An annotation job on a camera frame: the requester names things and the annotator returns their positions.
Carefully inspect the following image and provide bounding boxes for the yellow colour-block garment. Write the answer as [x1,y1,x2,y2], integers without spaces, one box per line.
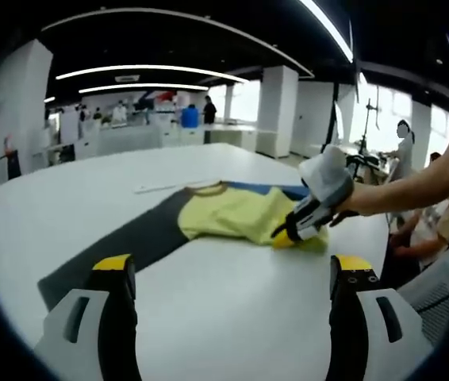
[36,180,331,313]

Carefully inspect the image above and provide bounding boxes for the blue barrel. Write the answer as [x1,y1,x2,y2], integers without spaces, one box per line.
[180,106,201,129]

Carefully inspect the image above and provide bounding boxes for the person's right hand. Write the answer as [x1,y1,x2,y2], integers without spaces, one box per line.
[327,185,373,229]

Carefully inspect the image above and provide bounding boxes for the white square pillar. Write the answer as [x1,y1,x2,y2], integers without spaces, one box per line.
[0,39,53,180]
[255,65,299,158]

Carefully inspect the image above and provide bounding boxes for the black orange-topped stand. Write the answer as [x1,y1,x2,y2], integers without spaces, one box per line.
[4,137,22,179]

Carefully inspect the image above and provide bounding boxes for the black tripod stand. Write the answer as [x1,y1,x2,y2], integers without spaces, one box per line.
[319,101,340,154]

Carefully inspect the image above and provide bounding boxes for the white template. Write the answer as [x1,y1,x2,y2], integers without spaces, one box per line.
[135,180,225,194]

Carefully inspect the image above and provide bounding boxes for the white mesh chair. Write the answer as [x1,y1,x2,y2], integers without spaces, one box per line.
[397,248,449,346]

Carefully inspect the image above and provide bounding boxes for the long curved ceiling light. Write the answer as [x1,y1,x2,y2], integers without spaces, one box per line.
[78,82,209,94]
[56,64,249,83]

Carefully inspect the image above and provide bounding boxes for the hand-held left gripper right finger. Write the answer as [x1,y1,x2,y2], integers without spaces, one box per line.
[329,253,436,381]

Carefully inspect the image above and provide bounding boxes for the white counter cabinets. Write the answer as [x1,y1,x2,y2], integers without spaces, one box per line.
[59,122,257,158]

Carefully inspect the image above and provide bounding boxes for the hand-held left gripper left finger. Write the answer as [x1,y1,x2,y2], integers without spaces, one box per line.
[33,253,144,381]

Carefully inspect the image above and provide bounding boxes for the red blue background banner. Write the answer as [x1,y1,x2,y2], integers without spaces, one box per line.
[140,90,178,109]

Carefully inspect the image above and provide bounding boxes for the bright ceiling light strip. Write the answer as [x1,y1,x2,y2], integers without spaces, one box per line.
[299,0,355,64]

